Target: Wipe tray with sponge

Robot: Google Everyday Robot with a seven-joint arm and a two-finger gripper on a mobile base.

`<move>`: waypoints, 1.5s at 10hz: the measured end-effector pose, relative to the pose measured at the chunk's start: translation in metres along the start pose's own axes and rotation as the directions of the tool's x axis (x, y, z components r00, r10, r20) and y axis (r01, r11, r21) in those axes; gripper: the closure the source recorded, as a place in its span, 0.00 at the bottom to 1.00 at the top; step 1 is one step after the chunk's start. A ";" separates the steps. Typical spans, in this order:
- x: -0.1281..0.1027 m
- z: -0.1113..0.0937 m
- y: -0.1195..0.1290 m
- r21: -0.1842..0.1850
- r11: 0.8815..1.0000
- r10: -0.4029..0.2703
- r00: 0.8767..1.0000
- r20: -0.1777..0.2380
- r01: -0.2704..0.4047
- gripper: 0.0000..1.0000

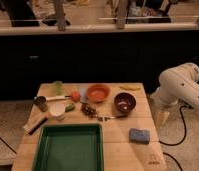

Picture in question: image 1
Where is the metal cup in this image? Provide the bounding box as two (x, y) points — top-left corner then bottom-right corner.
(34, 96), (48, 112)

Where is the blue sponge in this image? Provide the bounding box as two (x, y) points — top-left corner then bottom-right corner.
(129, 128), (150, 144)

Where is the white cup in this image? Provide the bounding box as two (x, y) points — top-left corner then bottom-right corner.
(49, 102), (65, 120)

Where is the dark grape bunch toy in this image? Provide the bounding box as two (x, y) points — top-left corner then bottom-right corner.
(81, 103), (98, 118)

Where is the green transparent cup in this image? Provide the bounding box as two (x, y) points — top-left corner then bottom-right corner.
(52, 81), (63, 95)

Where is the dark purple bowl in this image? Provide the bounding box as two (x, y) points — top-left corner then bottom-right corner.
(114, 92), (136, 114)

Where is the green plastic tray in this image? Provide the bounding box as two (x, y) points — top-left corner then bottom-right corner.
(32, 124), (104, 171)

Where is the green vegetable toy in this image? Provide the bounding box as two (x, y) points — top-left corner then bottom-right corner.
(65, 104), (75, 112)

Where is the wooden handled brush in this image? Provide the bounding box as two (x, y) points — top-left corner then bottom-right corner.
(23, 115), (47, 135)

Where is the clear plastic piece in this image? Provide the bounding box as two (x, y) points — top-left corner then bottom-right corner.
(79, 86), (87, 103)

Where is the red tomato toy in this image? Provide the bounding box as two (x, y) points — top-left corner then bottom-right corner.
(70, 91), (81, 102)

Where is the orange bowl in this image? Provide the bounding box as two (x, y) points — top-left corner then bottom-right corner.
(86, 84), (110, 103)

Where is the metal spoon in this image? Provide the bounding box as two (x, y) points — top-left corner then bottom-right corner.
(97, 115), (127, 121)

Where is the yellow banana toy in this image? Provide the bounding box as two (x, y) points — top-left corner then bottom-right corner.
(119, 85), (140, 91)

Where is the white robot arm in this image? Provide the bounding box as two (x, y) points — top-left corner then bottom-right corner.
(151, 63), (199, 127)

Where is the white handled knife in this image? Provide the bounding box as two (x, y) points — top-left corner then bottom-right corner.
(33, 95), (72, 102)

